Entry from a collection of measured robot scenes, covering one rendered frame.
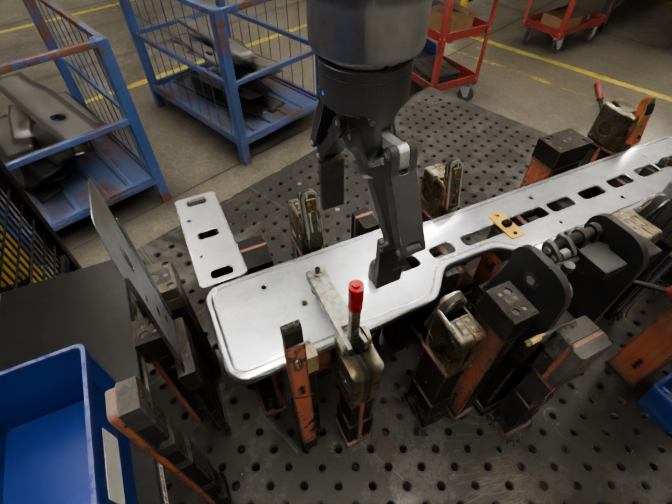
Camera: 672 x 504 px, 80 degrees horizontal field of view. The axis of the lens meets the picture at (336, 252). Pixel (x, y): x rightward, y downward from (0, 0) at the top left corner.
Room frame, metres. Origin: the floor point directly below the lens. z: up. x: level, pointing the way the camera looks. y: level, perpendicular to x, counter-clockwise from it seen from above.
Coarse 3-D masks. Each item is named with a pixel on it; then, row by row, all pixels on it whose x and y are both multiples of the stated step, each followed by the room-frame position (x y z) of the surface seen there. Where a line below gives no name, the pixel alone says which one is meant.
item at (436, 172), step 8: (432, 168) 0.80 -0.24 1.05; (440, 168) 0.80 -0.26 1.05; (424, 176) 0.80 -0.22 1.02; (432, 176) 0.77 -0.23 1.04; (440, 176) 0.77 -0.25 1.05; (424, 184) 0.79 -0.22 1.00; (432, 184) 0.77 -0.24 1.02; (440, 184) 0.74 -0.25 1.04; (424, 192) 0.79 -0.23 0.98; (432, 192) 0.76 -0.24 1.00; (440, 192) 0.74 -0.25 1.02; (424, 200) 0.78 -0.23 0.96; (432, 200) 0.75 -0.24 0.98; (440, 200) 0.73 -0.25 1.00; (424, 208) 0.78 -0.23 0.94; (432, 208) 0.75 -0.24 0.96; (440, 208) 0.73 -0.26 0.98; (424, 216) 0.77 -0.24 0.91; (432, 216) 0.74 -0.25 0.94; (408, 264) 0.78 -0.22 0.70
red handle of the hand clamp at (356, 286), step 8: (352, 280) 0.33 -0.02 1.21; (360, 280) 0.33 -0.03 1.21; (352, 288) 0.32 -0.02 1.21; (360, 288) 0.32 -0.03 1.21; (352, 296) 0.31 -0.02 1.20; (360, 296) 0.31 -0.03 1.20; (352, 304) 0.31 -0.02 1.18; (360, 304) 0.31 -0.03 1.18; (352, 312) 0.31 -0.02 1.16; (360, 312) 0.32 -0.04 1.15; (352, 320) 0.31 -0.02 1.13; (352, 328) 0.31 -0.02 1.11; (352, 336) 0.31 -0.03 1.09; (352, 344) 0.31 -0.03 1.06
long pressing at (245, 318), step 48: (528, 192) 0.76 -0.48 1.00; (576, 192) 0.76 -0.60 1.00; (624, 192) 0.76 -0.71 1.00; (432, 240) 0.60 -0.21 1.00; (528, 240) 0.60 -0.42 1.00; (240, 288) 0.47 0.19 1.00; (288, 288) 0.47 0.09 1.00; (384, 288) 0.47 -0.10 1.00; (432, 288) 0.47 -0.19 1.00; (240, 336) 0.36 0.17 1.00
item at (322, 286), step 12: (312, 276) 0.44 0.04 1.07; (324, 276) 0.44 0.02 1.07; (312, 288) 0.42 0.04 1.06; (324, 288) 0.42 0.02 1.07; (336, 288) 0.42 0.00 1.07; (324, 300) 0.39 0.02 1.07; (336, 300) 0.39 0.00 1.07; (324, 312) 0.38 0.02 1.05; (336, 312) 0.37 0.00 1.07; (336, 324) 0.34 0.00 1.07; (360, 336) 0.32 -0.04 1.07; (348, 348) 0.30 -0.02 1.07
